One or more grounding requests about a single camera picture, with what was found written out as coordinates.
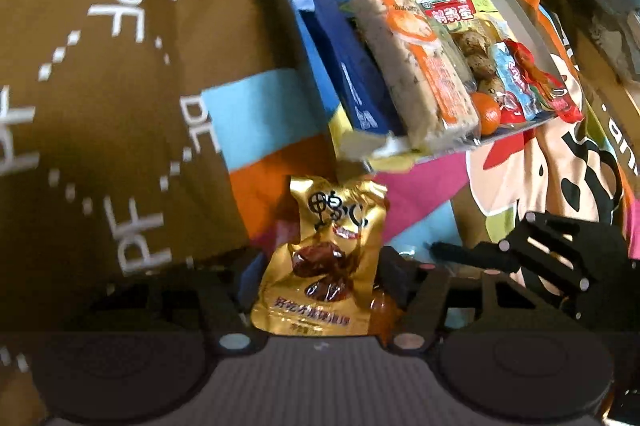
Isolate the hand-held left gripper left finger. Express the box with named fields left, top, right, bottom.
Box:
left=105, top=251, right=268, bottom=354

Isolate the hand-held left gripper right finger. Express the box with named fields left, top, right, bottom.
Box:
left=382, top=246, right=556, bottom=353

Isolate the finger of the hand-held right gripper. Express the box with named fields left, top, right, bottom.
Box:
left=429, top=212, right=606, bottom=301

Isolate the gold snack packet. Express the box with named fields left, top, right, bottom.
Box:
left=250, top=175, right=391, bottom=338

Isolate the small orange tangerine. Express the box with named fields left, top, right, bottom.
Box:
left=470, top=92, right=502, bottom=137

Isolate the red snack packet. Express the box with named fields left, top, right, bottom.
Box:
left=505, top=38, right=586, bottom=124

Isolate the light blue snack packet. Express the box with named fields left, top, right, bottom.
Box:
left=487, top=42, right=541, bottom=124

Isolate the orange white rice bar packet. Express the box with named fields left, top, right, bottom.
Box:
left=347, top=0, right=483, bottom=151

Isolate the dark blue snack packet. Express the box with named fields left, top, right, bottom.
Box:
left=300, top=0, right=406, bottom=137

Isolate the quail egg packet red label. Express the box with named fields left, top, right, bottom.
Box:
left=417, top=0, right=506, bottom=107

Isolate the colourful cartoon printed bedsheet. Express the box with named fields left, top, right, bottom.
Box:
left=170, top=0, right=640, bottom=407

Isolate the brown patterned quilt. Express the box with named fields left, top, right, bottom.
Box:
left=0, top=0, right=301, bottom=426

